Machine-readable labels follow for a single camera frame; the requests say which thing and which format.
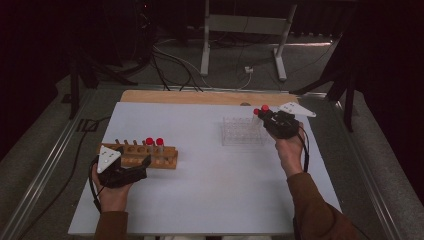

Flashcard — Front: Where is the black tripod stand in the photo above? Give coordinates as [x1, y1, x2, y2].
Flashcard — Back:
[68, 49, 139, 120]
[289, 33, 356, 133]

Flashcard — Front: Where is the person's left hand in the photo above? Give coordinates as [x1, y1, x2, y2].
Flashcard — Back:
[91, 172, 135, 214]

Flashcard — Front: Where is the black floor cable bundle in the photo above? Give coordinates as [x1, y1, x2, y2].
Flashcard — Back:
[150, 49, 204, 93]

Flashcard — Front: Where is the grey floor cable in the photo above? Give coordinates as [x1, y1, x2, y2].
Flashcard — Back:
[153, 44, 214, 89]

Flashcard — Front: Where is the black equipment rack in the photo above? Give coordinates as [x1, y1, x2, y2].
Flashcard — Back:
[131, 0, 158, 66]

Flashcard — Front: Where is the metal floor rail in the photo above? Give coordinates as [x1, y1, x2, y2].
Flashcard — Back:
[333, 99, 406, 240]
[0, 88, 96, 240]

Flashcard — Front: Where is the white adapter cable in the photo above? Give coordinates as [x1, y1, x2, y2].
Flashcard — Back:
[237, 72, 253, 91]

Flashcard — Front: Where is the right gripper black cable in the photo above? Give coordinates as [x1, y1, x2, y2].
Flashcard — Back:
[298, 124, 311, 174]

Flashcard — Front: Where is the white metal table frame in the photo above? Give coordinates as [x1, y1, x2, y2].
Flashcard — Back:
[199, 0, 298, 82]

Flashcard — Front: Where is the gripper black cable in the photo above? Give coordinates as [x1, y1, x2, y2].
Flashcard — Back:
[298, 124, 311, 174]
[87, 159, 103, 214]

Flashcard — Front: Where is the wooden board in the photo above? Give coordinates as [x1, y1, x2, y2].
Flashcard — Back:
[119, 89, 299, 107]

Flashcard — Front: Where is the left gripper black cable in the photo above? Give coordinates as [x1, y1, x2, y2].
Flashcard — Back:
[87, 159, 103, 214]

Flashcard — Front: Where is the thin black floor cable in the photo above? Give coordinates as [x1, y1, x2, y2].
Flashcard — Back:
[16, 115, 113, 240]

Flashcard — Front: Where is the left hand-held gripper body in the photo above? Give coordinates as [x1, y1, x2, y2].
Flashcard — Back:
[95, 145, 148, 190]

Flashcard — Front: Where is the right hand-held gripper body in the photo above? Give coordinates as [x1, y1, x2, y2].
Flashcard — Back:
[264, 101, 317, 141]

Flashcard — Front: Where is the wooden test tube rack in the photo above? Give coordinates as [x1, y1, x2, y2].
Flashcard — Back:
[97, 139, 179, 170]

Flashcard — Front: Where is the person's right hand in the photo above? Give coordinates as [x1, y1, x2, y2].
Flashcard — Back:
[275, 122, 308, 179]

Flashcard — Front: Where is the clear plastic tube rack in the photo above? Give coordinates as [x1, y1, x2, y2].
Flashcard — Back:
[221, 115, 269, 147]

